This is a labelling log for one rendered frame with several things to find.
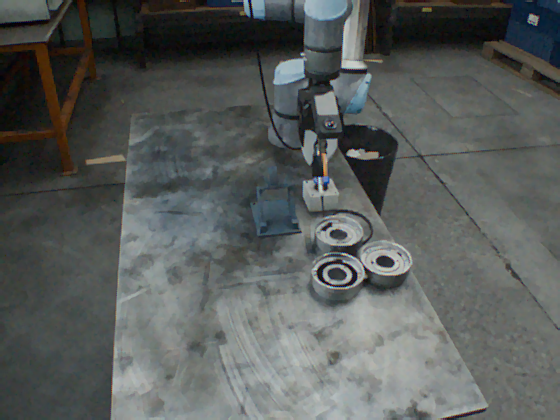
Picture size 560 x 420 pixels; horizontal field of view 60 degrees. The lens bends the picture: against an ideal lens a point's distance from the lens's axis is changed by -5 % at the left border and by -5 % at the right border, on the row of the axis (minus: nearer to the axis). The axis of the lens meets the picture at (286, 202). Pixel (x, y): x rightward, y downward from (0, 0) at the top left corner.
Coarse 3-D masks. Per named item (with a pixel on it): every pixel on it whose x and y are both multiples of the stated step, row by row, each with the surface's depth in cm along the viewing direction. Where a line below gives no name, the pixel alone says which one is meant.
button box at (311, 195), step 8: (304, 184) 124; (312, 184) 123; (328, 184) 123; (304, 192) 124; (312, 192) 120; (328, 192) 121; (336, 192) 121; (312, 200) 119; (320, 200) 120; (328, 200) 120; (336, 200) 121; (312, 208) 121; (320, 208) 121; (328, 208) 122; (336, 208) 122
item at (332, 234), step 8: (328, 216) 113; (336, 216) 114; (344, 216) 114; (320, 224) 113; (344, 224) 113; (352, 224) 113; (328, 232) 111; (336, 232) 113; (344, 232) 112; (360, 232) 111; (320, 240) 107; (336, 240) 108; (344, 240) 109; (360, 240) 108; (320, 248) 109; (328, 248) 107; (336, 248) 106; (344, 248) 106; (352, 248) 107
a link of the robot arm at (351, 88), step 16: (368, 0) 129; (352, 16) 129; (352, 32) 130; (352, 48) 132; (352, 64) 133; (336, 80) 134; (352, 80) 133; (368, 80) 134; (352, 96) 134; (352, 112) 138
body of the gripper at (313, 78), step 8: (304, 72) 98; (312, 72) 97; (336, 72) 97; (312, 80) 102; (320, 80) 96; (328, 80) 97; (304, 88) 106; (304, 96) 102; (336, 96) 103; (304, 104) 102; (304, 112) 102; (312, 120) 102; (312, 128) 103
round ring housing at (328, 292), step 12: (336, 252) 104; (312, 264) 100; (336, 264) 102; (360, 264) 101; (312, 276) 98; (324, 276) 99; (336, 276) 103; (348, 276) 100; (360, 276) 100; (324, 288) 96; (336, 288) 95; (348, 288) 95; (360, 288) 99; (336, 300) 98
